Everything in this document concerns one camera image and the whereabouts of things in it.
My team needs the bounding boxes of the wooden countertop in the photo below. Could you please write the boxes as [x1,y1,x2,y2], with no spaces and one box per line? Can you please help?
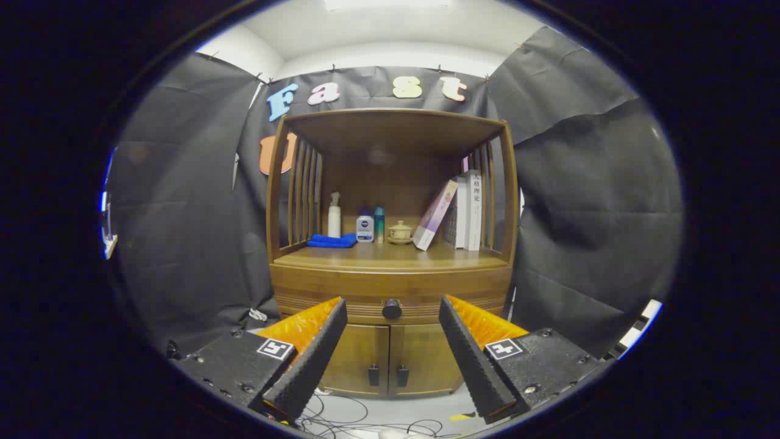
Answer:
[272,241,509,269]

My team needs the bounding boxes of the white spine book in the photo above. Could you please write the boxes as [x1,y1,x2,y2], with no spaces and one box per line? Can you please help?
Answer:
[467,170,483,251]

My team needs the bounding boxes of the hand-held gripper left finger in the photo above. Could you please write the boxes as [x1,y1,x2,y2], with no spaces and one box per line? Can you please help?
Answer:
[169,297,348,426]

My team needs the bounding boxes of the blue folded cloth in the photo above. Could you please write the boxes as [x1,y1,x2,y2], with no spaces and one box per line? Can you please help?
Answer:
[306,234,358,249]

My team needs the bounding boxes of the wooden drawer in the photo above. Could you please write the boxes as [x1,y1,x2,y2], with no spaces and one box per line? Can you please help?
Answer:
[271,263,512,325]

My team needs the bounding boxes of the black floor cables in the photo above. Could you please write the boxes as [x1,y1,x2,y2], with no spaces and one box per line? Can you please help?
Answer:
[299,393,464,438]

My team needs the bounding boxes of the wooden cabinet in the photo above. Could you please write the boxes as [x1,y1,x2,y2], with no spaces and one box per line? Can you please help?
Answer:
[266,109,520,398]

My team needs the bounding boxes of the wooden cabinet door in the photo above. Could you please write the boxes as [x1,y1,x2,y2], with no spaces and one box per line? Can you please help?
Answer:
[388,324,464,394]
[320,324,391,394]

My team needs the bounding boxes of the purple cover book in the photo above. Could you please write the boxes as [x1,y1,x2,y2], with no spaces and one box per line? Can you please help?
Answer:
[413,179,459,251]

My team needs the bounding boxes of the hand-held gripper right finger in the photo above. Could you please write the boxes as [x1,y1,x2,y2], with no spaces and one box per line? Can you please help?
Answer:
[439,294,610,426]

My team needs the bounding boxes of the patterned cover book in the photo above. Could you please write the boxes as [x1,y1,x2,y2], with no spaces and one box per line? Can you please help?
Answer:
[444,177,470,249]

